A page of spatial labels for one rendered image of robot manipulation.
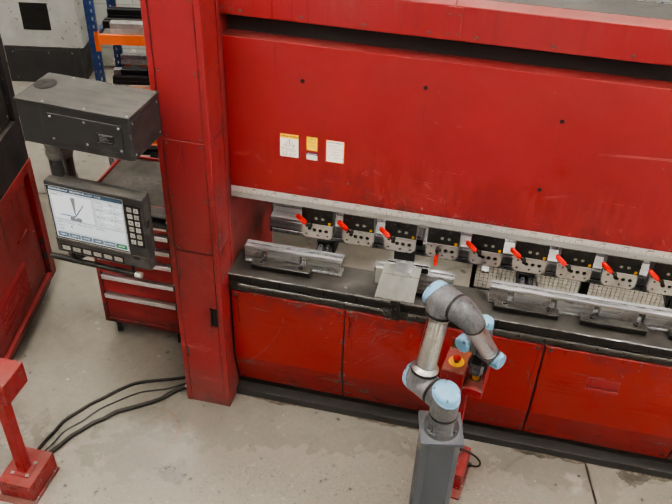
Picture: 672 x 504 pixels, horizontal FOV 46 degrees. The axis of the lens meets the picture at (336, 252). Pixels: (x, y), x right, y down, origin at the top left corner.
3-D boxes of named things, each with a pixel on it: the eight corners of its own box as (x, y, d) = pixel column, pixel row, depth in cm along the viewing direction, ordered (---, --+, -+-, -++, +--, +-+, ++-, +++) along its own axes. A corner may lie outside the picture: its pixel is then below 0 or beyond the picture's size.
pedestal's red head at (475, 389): (438, 386, 368) (442, 358, 357) (447, 364, 380) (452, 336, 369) (480, 399, 362) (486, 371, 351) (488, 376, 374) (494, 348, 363)
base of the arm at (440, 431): (460, 442, 328) (463, 426, 322) (424, 440, 328) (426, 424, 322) (457, 414, 340) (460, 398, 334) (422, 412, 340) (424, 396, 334)
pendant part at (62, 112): (50, 269, 358) (9, 96, 307) (80, 238, 377) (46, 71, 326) (152, 293, 347) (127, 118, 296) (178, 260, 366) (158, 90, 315)
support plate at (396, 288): (374, 297, 366) (374, 296, 365) (384, 263, 386) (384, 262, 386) (413, 304, 363) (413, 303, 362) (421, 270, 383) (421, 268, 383)
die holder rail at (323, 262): (245, 260, 404) (244, 245, 398) (248, 253, 409) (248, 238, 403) (341, 276, 396) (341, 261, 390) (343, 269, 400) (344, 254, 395)
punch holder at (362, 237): (342, 242, 381) (343, 214, 371) (345, 232, 388) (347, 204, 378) (372, 247, 379) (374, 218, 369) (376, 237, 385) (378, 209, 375)
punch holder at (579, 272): (554, 277, 365) (562, 248, 355) (555, 266, 371) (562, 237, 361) (588, 282, 362) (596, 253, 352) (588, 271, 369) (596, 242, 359)
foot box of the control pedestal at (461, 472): (420, 487, 402) (422, 472, 395) (434, 451, 421) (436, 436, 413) (458, 500, 396) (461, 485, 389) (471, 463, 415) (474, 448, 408)
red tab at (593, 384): (585, 389, 384) (588, 379, 380) (585, 386, 385) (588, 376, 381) (617, 395, 381) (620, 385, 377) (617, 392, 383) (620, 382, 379)
